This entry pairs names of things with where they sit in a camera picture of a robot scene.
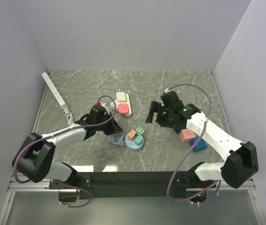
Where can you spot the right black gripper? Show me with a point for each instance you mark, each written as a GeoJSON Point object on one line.
{"type": "Point", "coordinates": [157, 107]}

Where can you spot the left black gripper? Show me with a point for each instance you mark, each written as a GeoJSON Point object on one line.
{"type": "Point", "coordinates": [114, 128]}

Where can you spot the pink cube socket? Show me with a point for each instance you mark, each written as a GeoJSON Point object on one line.
{"type": "Point", "coordinates": [186, 135]}

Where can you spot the long white power strip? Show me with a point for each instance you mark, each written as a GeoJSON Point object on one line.
{"type": "Point", "coordinates": [59, 98]}

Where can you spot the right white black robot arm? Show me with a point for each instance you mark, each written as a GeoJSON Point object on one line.
{"type": "Point", "coordinates": [240, 160]}

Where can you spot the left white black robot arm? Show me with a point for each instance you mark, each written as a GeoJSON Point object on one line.
{"type": "Point", "coordinates": [34, 160]}

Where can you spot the pink square plug adapter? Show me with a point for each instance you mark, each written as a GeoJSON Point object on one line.
{"type": "Point", "coordinates": [123, 108]}

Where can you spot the white square plug adapter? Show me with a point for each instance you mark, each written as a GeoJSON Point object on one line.
{"type": "Point", "coordinates": [121, 96]}

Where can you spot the blue cube socket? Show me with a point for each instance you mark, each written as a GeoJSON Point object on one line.
{"type": "Point", "coordinates": [202, 145]}

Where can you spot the round blue power hub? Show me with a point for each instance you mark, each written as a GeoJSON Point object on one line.
{"type": "Point", "coordinates": [123, 141]}

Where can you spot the salmon usb-c charger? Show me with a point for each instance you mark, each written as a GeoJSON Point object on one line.
{"type": "Point", "coordinates": [131, 135]}

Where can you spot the white flat power strip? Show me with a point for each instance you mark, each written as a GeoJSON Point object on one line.
{"type": "Point", "coordinates": [114, 105]}

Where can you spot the green charger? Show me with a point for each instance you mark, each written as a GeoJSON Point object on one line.
{"type": "Point", "coordinates": [139, 131]}

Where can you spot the teal charger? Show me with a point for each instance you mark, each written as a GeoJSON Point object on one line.
{"type": "Point", "coordinates": [139, 139]}

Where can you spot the black mounting base bar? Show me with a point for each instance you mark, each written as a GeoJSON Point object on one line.
{"type": "Point", "coordinates": [138, 184]}

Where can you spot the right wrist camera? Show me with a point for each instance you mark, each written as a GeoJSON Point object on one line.
{"type": "Point", "coordinates": [172, 101]}

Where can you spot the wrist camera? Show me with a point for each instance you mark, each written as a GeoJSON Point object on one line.
{"type": "Point", "coordinates": [96, 114]}
{"type": "Point", "coordinates": [172, 101]}

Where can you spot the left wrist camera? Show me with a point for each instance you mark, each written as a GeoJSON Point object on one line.
{"type": "Point", "coordinates": [96, 114]}

